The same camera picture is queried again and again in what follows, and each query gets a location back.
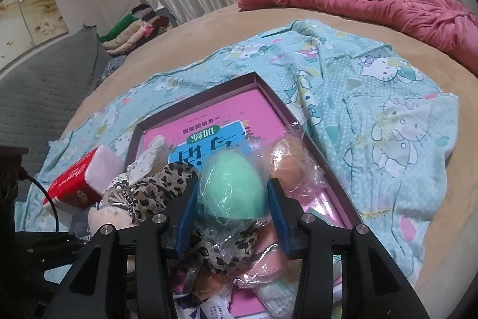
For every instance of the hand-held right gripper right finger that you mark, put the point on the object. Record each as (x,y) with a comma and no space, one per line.
(278,218)

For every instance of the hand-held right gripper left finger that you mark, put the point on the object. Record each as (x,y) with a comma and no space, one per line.
(186,218)

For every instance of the leopard print cloth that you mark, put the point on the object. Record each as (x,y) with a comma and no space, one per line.
(160,188)

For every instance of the salmon pink cloth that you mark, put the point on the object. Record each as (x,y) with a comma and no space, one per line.
(261,263)

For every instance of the green egg sponge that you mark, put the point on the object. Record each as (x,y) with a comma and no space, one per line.
(233,188)

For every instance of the orange sponge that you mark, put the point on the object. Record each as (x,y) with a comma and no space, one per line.
(287,164)

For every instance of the small white printed packet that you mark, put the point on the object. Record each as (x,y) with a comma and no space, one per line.
(213,309)

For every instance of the purple cardboard tray box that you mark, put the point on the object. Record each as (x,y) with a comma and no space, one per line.
(198,106)

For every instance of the red and white tissue box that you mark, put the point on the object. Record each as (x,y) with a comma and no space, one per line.
(74,184)

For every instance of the grey quilted headboard cushion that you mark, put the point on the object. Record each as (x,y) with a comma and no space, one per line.
(44,87)

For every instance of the pink book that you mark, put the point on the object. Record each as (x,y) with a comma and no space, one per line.
(246,106)

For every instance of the teal cartoon cat printed blanket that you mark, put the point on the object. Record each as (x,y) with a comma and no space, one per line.
(373,98)

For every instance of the dark floral pillow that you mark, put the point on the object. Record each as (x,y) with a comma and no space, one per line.
(112,68)

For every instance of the stack of folded clothes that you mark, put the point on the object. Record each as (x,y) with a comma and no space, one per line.
(130,31)

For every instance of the floral wall painting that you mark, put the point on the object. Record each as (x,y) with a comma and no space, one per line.
(33,5)

